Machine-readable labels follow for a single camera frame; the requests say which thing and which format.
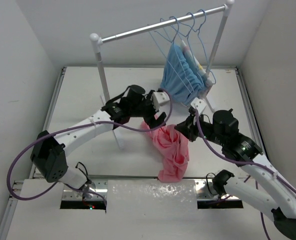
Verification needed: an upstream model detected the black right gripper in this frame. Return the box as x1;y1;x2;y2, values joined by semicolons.
174;110;225;146

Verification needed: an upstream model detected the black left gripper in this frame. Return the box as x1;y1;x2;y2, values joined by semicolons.
129;91;166;130

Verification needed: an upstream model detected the pink t shirt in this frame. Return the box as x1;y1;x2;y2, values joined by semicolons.
146;124;190;183

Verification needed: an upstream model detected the light blue wire hanger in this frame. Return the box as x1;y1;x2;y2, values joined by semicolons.
147;16;196;101

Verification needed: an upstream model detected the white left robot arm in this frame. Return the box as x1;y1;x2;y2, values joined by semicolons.
30;85;170;190

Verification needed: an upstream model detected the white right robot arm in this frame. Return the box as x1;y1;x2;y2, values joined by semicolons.
175;108;296;240

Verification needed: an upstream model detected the white patterned garment on hanger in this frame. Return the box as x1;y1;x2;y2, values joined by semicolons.
180;40;214;98

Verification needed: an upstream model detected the blue garment on hanger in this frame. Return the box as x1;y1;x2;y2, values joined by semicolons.
160;44;206;106

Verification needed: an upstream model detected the white clothes rack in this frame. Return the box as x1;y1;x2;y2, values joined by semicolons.
89;0;236;151

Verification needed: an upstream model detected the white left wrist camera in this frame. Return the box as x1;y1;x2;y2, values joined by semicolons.
151;91;170;110

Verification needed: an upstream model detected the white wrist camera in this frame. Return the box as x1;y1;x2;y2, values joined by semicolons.
151;91;170;110
190;97;207;114

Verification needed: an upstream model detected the right aluminium frame rail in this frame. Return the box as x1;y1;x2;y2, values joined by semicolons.
235;67;270;161

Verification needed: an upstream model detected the aluminium frame rail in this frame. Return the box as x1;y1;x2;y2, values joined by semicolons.
235;67;270;161
0;66;67;240

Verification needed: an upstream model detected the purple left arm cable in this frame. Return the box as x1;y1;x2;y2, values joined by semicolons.
6;87;174;201

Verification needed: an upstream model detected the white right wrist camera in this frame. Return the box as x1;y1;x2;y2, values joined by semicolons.
190;97;207;114

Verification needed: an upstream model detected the left aluminium frame rail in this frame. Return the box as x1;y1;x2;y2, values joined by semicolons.
0;66;67;240

